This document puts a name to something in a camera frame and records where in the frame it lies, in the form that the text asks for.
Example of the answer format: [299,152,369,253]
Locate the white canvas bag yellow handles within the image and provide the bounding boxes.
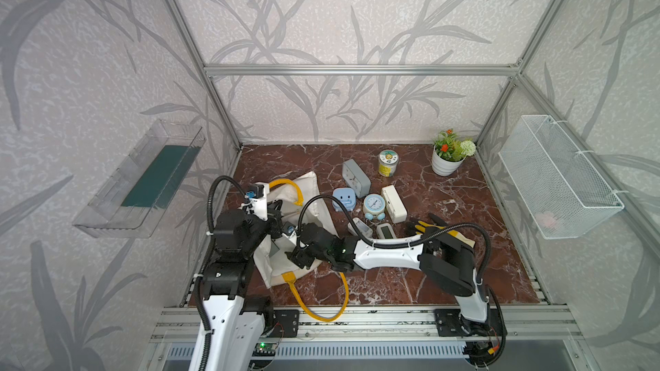
[254,171,349,323]

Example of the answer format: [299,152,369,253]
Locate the light blue square clock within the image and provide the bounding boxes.
[333,187,358,212]

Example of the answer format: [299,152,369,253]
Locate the white digital LCD clock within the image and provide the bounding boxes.
[376,223,396,240]

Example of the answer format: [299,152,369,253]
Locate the blue round alarm clock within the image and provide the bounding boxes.
[363,193,387,221]

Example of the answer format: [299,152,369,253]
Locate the grey square alarm clock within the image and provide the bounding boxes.
[342,159,371,199]

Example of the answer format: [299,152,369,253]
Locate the white rectangular alarm clock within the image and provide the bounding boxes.
[381,185,407,223]

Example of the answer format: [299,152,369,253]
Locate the small white button clock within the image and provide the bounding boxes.
[347,217,373,239]

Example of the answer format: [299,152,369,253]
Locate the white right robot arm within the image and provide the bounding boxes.
[285,214,507,369]

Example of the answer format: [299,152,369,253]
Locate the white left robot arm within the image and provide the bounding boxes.
[189,175,283,370]

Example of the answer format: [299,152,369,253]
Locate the yellow black work glove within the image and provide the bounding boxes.
[405,213,475,248]

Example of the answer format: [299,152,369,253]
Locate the green circuit board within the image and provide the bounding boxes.
[250,342,278,359]

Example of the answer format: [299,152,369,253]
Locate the white potted artificial plant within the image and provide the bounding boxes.
[431,129,476,176]

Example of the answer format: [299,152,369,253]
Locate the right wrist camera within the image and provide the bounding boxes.
[282,222,297,238]

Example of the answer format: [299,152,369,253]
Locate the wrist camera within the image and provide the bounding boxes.
[282,222,297,238]
[242,182,270,221]

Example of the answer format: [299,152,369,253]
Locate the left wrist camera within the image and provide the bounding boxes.
[242,182,270,221]

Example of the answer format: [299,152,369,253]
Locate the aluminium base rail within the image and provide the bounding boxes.
[140,304,599,370]

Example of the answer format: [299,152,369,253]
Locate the clear plastic wall tray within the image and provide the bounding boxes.
[73,120,206,239]

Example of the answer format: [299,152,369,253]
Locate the aluminium cage frame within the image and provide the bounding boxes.
[143,0,660,248]

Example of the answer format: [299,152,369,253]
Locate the white wire mesh basket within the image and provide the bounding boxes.
[498,115,625,240]

